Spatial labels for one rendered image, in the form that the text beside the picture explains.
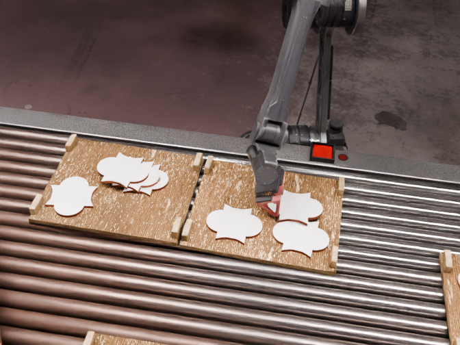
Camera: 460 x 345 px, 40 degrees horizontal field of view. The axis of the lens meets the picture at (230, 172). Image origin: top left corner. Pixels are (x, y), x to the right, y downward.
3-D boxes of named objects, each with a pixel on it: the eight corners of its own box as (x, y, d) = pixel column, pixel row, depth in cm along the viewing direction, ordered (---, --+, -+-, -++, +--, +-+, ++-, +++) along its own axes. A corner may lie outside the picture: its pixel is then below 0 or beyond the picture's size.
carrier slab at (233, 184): (208, 162, 193) (208, 158, 192) (343, 184, 188) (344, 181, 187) (179, 248, 167) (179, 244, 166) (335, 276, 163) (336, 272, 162)
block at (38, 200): (37, 200, 176) (36, 193, 174) (44, 201, 175) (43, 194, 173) (29, 215, 171) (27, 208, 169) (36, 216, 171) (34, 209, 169)
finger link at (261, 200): (289, 202, 176) (280, 176, 171) (287, 220, 171) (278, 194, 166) (266, 205, 179) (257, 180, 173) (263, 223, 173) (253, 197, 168)
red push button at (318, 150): (313, 147, 201) (313, 144, 200) (331, 149, 201) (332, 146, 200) (311, 159, 197) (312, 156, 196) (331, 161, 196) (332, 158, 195)
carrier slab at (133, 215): (74, 141, 197) (73, 137, 196) (203, 161, 193) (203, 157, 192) (29, 222, 171) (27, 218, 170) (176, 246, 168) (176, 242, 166)
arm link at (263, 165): (286, 126, 165) (256, 119, 163) (296, 148, 156) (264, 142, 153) (270, 163, 171) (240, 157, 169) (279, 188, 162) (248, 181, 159)
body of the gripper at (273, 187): (283, 170, 175) (275, 149, 171) (278, 194, 167) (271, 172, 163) (261, 174, 177) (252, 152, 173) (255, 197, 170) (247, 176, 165)
